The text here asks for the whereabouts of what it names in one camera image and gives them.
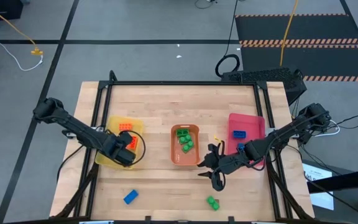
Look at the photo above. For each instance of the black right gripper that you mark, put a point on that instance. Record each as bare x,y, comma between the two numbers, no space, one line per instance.
230,164

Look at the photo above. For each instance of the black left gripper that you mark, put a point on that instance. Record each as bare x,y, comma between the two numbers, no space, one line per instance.
117,144

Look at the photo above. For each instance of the blue toy building block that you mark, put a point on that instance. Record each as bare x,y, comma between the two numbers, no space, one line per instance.
239,134
130,197
240,146

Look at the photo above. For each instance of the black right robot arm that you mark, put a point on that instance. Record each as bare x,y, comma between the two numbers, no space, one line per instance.
291,130

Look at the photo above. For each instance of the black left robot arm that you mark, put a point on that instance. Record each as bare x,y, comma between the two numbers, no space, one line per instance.
73,127

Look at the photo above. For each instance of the yellow plastic bin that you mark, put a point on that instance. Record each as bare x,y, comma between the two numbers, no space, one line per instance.
113,123

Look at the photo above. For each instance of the orange plastic bin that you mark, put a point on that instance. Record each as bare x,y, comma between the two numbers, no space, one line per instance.
185,158

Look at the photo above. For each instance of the small yellow tag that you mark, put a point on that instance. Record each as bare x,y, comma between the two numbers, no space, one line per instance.
217,137

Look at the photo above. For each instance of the pink plastic bin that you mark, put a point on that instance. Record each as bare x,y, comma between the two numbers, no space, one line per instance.
250,124

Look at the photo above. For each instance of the white paper sheet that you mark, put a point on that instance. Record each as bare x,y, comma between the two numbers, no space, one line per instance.
315,172

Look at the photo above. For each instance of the black perforated computer case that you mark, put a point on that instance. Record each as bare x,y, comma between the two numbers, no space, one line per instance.
266,74

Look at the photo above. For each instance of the black beam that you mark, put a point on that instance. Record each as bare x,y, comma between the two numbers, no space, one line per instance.
346,180

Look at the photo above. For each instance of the black hazard-striped floor mat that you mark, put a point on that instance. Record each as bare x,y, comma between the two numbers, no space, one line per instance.
322,59

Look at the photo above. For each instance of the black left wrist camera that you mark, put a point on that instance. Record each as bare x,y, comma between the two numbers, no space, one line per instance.
127,158

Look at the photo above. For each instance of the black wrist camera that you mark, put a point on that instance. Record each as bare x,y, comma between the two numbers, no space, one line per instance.
217,149
127,158

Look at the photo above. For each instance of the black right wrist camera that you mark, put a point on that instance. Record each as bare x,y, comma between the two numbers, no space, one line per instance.
217,149

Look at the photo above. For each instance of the black aluminium table frame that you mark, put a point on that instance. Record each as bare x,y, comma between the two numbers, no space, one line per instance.
182,83

